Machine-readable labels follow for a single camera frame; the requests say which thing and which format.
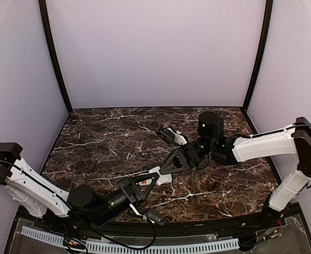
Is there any black front rail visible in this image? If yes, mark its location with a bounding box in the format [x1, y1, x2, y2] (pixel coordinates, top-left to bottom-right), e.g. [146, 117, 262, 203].
[44, 214, 267, 238]

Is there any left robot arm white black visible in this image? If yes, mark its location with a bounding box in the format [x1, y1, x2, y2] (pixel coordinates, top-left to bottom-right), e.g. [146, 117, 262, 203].
[0, 142, 160, 226]

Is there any white slotted cable duct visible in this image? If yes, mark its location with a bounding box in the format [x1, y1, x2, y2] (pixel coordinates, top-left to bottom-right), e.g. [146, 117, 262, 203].
[21, 225, 240, 254]

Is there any right black frame post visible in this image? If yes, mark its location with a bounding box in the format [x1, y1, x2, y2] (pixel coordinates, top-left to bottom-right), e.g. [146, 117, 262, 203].
[242, 0, 273, 112]

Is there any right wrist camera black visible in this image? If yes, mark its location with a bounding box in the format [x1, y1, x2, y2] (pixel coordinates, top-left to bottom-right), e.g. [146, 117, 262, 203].
[156, 127, 188, 146]

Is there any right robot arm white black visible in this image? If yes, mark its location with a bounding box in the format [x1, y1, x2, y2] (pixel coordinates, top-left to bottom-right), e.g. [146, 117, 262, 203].
[157, 112, 311, 212]

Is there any white remote control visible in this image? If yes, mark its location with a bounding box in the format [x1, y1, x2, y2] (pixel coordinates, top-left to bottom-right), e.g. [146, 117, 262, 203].
[139, 166, 172, 186]

